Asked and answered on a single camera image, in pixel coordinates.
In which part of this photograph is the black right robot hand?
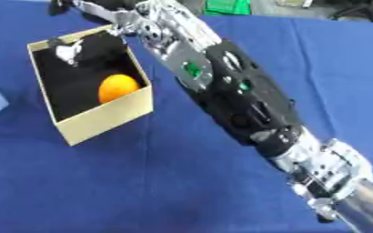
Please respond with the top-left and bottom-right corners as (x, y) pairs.
(46, 0), (144, 67)

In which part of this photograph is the tan cardboard box black inside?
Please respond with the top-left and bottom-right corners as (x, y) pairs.
(25, 24), (156, 147)

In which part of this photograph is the orange toy fruit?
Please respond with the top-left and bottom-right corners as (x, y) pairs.
(97, 74), (144, 105)

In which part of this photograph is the green bag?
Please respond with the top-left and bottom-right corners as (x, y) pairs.
(202, 0), (254, 16)

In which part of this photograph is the black chair base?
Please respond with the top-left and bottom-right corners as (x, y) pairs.
(327, 0), (373, 24)

